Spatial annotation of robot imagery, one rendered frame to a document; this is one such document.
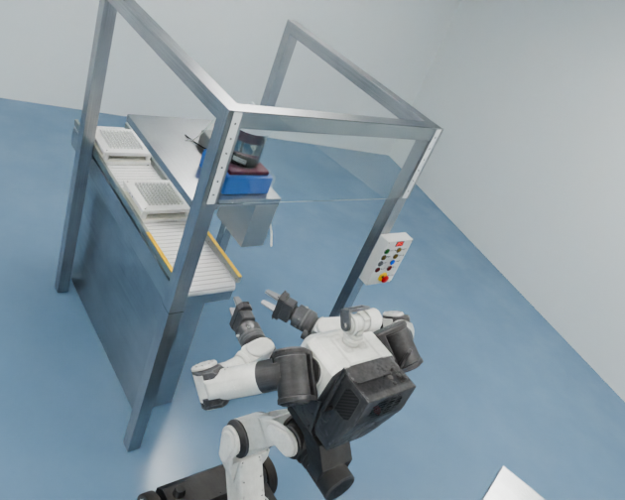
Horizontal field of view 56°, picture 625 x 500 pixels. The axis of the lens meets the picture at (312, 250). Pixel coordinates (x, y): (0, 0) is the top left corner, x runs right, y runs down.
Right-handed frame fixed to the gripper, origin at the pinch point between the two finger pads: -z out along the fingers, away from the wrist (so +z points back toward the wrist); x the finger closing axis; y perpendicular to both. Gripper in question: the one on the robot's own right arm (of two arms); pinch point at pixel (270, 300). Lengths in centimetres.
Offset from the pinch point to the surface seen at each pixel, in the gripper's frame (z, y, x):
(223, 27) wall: -203, 313, 4
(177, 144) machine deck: -63, 18, -30
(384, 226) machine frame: 21, 67, -17
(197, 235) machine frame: -29.6, -14.0, -19.3
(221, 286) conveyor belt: -23.8, 10.9, 14.7
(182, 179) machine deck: -46, -4, -30
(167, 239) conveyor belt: -57, 19, 14
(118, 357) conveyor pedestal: -65, 17, 92
